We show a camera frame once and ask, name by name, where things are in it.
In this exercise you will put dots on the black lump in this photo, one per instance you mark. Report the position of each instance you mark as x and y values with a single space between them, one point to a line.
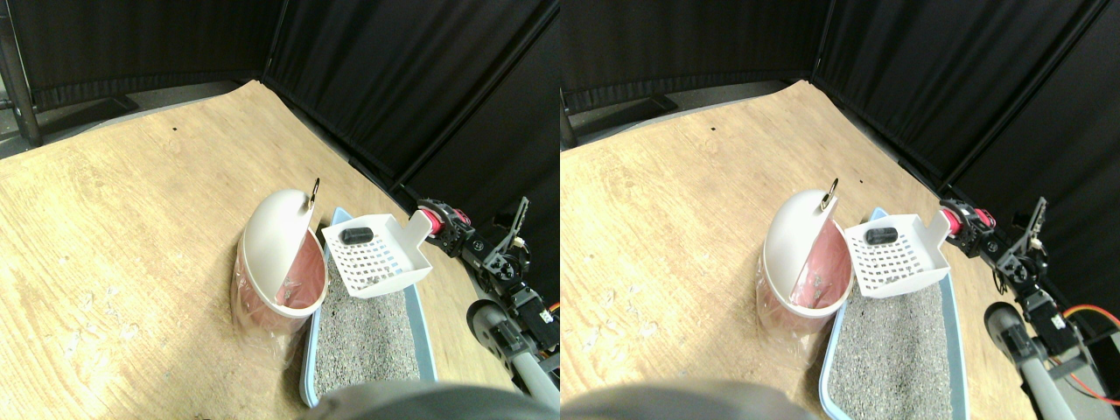
357 235
880 235

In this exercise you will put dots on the blue litter tray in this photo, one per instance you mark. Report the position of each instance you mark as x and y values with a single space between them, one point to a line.
367 332
892 350

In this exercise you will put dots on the black curtain stand pole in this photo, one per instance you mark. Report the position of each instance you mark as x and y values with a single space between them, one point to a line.
276 39
1024 92
468 92
821 39

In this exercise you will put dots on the black curtain stand foot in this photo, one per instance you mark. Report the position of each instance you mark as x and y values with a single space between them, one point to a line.
87 114
621 114

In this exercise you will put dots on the white bin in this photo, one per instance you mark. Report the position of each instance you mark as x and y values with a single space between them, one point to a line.
271 236
792 236

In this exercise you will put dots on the grey curtain stand pole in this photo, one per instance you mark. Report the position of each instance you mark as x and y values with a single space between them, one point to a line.
19 87

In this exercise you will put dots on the black bracket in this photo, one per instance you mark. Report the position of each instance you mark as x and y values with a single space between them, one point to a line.
518 223
1035 223

